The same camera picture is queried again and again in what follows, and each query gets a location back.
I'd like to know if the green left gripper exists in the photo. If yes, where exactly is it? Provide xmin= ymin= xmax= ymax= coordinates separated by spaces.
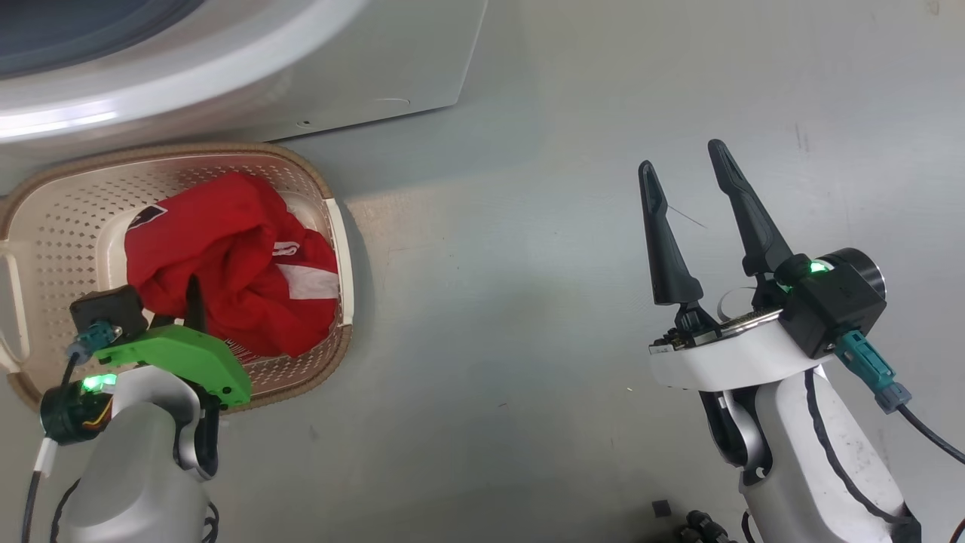
xmin=94 ymin=275 xmax=253 ymax=408

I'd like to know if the black cylindrical right gripper motor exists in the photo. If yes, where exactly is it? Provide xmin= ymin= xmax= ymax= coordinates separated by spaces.
xmin=833 ymin=247 xmax=888 ymax=299

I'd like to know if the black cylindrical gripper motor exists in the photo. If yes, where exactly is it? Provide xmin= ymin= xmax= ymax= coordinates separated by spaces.
xmin=833 ymin=247 xmax=888 ymax=299
xmin=39 ymin=373 xmax=118 ymax=446

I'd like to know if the teal plug camera cable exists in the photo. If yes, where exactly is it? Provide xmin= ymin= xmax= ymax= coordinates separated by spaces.
xmin=21 ymin=321 xmax=123 ymax=543
xmin=833 ymin=330 xmax=965 ymax=465

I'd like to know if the teal plug left camera cable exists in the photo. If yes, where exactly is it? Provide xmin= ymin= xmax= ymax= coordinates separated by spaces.
xmin=21 ymin=321 xmax=123 ymax=543

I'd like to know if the red and white jersey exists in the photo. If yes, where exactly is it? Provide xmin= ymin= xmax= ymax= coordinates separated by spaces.
xmin=123 ymin=172 xmax=342 ymax=359

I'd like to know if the cream perforated laundry basket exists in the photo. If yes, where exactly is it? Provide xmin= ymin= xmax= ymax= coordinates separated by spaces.
xmin=0 ymin=142 xmax=355 ymax=412

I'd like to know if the teal plug right camera cable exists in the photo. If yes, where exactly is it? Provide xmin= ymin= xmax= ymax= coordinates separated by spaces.
xmin=833 ymin=330 xmax=965 ymax=465

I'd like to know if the black cylindrical left gripper motor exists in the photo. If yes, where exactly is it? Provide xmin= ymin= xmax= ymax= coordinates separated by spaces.
xmin=39 ymin=373 xmax=118 ymax=446

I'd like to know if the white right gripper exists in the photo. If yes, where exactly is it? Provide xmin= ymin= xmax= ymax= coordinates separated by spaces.
xmin=638 ymin=139 xmax=838 ymax=393

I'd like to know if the white front-load washing machine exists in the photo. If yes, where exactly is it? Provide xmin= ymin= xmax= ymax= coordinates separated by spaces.
xmin=0 ymin=0 xmax=489 ymax=152

